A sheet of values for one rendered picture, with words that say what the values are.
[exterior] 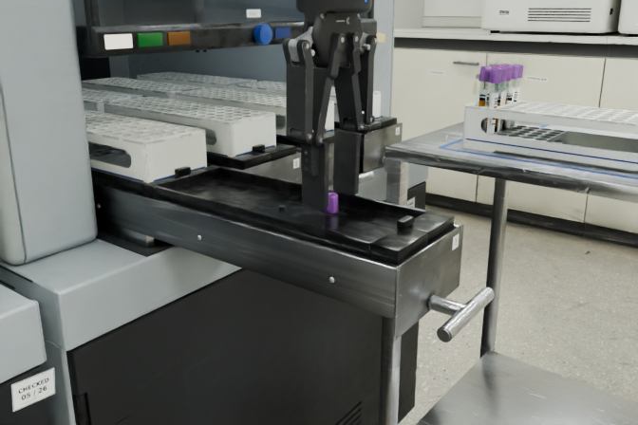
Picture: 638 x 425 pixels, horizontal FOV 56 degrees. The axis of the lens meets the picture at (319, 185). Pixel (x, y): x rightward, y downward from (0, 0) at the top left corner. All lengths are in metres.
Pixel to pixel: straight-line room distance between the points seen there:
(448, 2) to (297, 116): 3.20
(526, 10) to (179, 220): 2.41
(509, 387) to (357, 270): 0.84
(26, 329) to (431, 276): 0.40
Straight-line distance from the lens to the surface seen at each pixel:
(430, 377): 1.85
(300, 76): 0.58
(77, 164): 0.77
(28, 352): 0.69
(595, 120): 0.84
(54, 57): 0.75
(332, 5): 0.59
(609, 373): 2.02
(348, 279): 0.55
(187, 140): 0.78
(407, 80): 3.18
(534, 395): 1.34
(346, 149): 0.67
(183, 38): 0.82
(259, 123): 0.89
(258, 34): 0.91
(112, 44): 0.75
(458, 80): 3.05
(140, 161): 0.75
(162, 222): 0.72
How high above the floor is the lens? 1.02
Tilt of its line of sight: 16 degrees down
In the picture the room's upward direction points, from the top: straight up
